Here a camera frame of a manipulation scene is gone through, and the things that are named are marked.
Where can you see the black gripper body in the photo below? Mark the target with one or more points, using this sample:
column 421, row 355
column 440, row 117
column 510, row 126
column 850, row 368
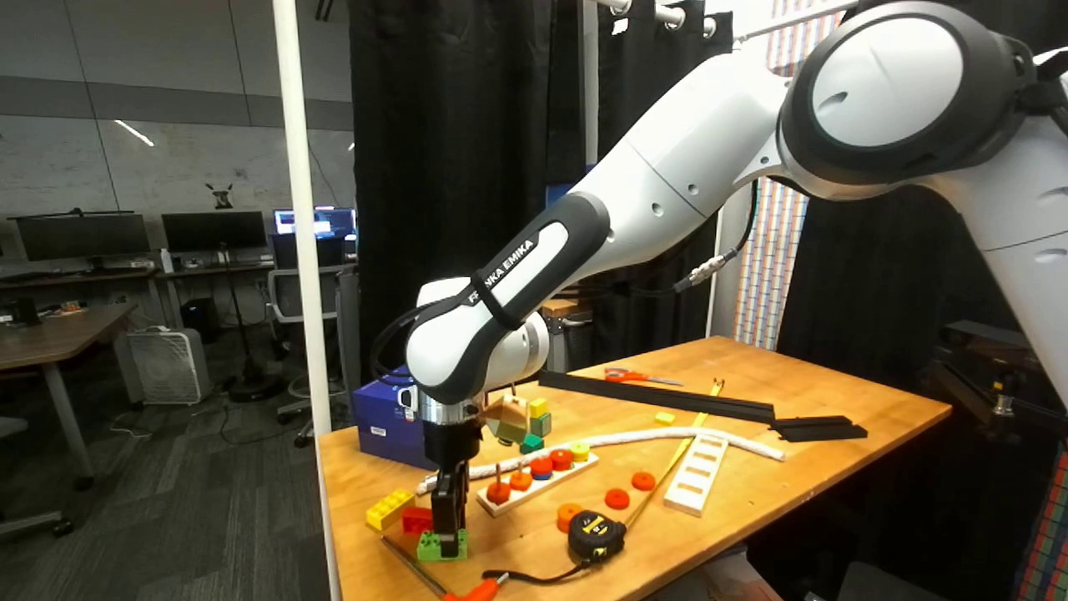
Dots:
column 449, row 444

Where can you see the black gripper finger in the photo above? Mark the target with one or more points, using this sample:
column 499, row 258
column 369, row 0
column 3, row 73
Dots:
column 458, row 500
column 440, row 505

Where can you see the green block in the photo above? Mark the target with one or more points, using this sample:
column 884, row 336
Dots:
column 440, row 545

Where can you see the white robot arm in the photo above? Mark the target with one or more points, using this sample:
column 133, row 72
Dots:
column 903, row 93

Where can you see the orange red block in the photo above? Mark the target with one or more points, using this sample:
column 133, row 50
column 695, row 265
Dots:
column 413, row 523

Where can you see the yellow lego block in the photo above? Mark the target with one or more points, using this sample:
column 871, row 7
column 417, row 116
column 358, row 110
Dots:
column 389, row 509

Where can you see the yellow flat block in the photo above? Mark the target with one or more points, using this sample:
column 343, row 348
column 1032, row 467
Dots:
column 664, row 418

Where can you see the blue box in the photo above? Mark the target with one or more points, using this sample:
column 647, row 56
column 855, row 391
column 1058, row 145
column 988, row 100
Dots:
column 389, row 418

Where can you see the yellow green stacked blocks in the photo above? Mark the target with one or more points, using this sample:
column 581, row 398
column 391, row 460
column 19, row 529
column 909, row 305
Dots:
column 539, row 416

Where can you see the white peg board with discs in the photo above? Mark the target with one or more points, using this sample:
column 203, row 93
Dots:
column 531, row 476

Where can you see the orange disc by tape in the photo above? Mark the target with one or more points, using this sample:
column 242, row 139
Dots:
column 564, row 515

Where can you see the black yellow tape measure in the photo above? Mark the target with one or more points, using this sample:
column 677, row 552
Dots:
column 596, row 540

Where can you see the red disc near tape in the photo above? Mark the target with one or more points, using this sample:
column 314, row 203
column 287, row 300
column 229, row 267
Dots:
column 617, row 500

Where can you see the red disc near tray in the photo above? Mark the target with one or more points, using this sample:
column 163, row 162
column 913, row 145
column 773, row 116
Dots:
column 640, row 482

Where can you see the white wooden slotted tray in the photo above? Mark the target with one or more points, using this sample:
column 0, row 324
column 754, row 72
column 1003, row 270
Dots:
column 695, row 476

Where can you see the black bar on table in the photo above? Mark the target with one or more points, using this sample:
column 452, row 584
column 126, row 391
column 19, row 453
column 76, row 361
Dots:
column 758, row 412

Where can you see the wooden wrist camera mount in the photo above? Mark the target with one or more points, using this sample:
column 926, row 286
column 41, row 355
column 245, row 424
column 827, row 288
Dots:
column 507, row 407

